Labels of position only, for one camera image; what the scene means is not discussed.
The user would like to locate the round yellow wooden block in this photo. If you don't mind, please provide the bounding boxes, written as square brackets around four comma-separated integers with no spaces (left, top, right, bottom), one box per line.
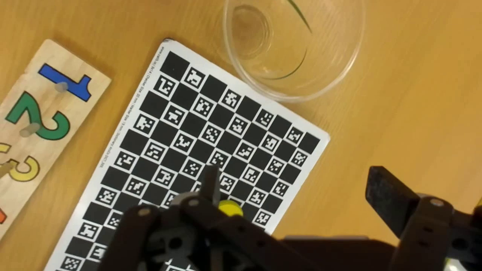
[216,199,246,218]

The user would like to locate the black white calibration board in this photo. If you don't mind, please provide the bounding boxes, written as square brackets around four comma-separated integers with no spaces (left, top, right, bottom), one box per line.
[44,37,332,271]

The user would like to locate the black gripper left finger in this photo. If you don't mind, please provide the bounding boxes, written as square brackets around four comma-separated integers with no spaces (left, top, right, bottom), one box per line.
[97,164,323,271]

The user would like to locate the wooden number puzzle board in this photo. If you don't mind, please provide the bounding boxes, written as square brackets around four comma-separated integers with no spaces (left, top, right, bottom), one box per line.
[0,37,113,241]

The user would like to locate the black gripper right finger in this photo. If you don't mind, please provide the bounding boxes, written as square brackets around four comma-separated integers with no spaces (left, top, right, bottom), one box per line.
[365,164,482,271]

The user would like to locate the clear plastic cup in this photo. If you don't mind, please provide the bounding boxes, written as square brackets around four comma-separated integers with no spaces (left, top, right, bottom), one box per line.
[223,0,366,104]

